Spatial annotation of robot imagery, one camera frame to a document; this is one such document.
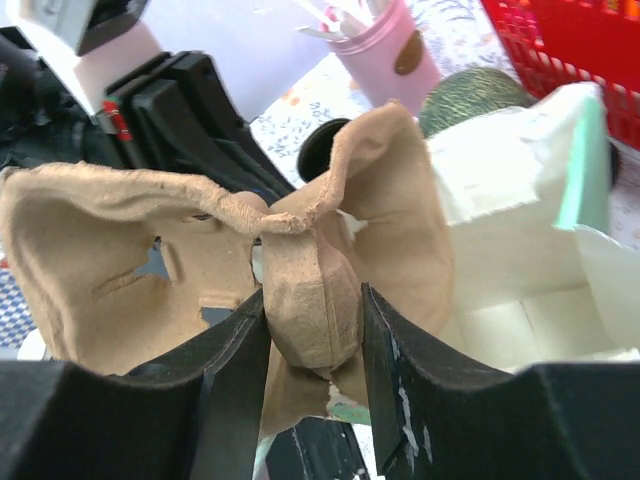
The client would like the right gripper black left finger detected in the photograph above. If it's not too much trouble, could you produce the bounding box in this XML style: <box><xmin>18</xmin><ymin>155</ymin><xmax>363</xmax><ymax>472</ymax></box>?
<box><xmin>1</xmin><ymin>294</ymin><xmax>270</xmax><ymax>479</ymax></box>

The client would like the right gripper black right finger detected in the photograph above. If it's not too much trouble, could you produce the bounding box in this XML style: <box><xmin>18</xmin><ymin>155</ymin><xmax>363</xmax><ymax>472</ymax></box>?
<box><xmin>362</xmin><ymin>285</ymin><xmax>639</xmax><ymax>479</ymax></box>

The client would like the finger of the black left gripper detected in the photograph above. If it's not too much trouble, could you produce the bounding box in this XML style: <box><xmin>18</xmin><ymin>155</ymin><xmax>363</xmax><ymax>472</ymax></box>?
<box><xmin>104</xmin><ymin>51</ymin><xmax>294</xmax><ymax>204</ymax></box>

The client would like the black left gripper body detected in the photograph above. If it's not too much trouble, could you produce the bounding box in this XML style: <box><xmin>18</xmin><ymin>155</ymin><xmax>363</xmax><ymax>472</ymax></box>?
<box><xmin>1</xmin><ymin>29</ymin><xmax>128</xmax><ymax>169</ymax></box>

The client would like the brown cardboard cup carrier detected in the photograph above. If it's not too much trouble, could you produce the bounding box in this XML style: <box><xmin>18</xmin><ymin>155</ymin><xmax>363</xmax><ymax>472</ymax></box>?
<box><xmin>1</xmin><ymin>101</ymin><xmax>454</xmax><ymax>437</ymax></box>

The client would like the green illustrated paper bag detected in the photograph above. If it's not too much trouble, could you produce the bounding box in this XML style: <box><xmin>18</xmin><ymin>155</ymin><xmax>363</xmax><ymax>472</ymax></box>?
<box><xmin>324</xmin><ymin>82</ymin><xmax>640</xmax><ymax>426</ymax></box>

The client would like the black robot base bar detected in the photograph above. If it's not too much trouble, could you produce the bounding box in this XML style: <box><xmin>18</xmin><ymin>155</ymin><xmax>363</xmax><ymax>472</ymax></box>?
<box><xmin>266</xmin><ymin>417</ymin><xmax>370</xmax><ymax>480</ymax></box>

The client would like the pink cup of straws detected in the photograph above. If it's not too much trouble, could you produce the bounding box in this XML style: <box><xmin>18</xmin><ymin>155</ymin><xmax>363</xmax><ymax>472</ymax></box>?
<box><xmin>297</xmin><ymin>1</ymin><xmax>440</xmax><ymax>114</ymax></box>

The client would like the green netted melon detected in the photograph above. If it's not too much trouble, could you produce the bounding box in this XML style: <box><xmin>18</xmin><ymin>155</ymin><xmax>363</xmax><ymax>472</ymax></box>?
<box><xmin>417</xmin><ymin>67</ymin><xmax>534</xmax><ymax>138</ymax></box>

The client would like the red plastic shopping basket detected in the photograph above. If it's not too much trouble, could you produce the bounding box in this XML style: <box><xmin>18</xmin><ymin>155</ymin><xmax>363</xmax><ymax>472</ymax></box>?
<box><xmin>483</xmin><ymin>0</ymin><xmax>639</xmax><ymax>149</ymax></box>

